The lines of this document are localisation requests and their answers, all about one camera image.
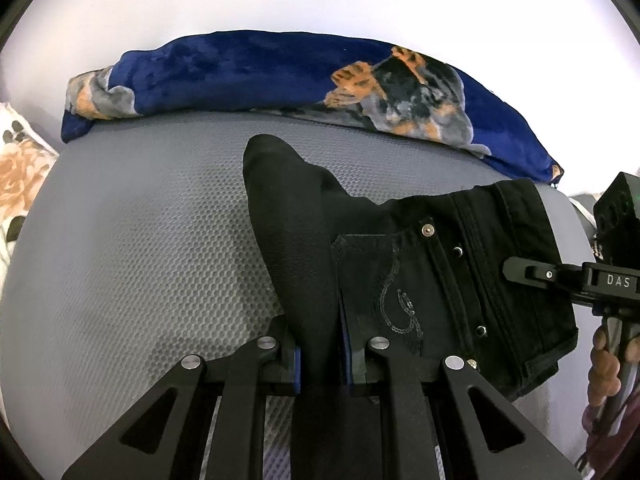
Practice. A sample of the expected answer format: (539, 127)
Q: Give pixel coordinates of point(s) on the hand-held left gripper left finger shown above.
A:
(296, 366)

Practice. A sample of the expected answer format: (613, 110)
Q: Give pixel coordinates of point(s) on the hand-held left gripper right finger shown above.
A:
(345, 360)

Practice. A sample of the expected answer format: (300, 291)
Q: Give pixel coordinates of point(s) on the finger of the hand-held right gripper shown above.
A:
(530, 271)

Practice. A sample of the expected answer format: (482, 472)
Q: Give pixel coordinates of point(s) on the black pants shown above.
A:
(300, 220)

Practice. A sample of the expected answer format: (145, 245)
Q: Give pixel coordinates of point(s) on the person's right forearm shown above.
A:
(612, 445)

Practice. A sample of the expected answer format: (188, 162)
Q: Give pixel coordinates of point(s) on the person's right hand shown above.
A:
(605, 365)

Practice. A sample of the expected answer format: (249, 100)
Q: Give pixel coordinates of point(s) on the grey mesh mat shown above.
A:
(125, 240)

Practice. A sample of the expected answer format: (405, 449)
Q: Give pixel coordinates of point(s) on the blue printed blanket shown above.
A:
(250, 75)

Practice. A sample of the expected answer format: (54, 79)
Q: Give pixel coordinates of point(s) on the white floral cloth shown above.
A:
(20, 175)

